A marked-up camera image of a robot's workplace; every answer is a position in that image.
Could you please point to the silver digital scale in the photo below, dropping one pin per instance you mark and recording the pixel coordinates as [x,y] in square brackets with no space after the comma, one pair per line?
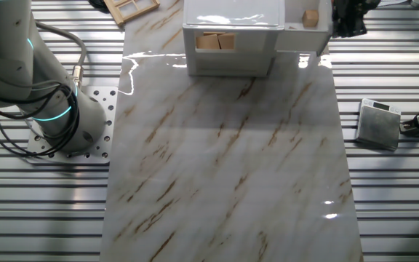
[377,127]

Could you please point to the white cabinet body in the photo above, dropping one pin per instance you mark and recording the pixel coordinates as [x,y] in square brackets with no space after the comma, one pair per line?
[231,62]

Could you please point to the wooden window frame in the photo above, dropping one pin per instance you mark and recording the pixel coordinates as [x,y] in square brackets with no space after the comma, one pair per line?
[140,13]

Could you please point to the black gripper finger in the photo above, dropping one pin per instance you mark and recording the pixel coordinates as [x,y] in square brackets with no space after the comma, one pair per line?
[337,31]
[355,31]

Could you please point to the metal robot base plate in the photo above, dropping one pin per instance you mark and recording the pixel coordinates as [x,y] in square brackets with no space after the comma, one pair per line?
[113,123]

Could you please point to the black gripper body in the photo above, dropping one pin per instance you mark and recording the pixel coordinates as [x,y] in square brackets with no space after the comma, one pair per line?
[351,12]

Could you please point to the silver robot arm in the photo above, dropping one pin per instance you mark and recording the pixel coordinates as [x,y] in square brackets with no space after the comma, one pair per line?
[9,54]

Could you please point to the wooden block inside cabinet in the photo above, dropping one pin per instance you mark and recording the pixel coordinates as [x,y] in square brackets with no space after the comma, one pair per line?
[227,40]
[207,41]

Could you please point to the large wooden cube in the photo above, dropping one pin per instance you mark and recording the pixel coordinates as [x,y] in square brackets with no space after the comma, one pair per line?
[310,18]

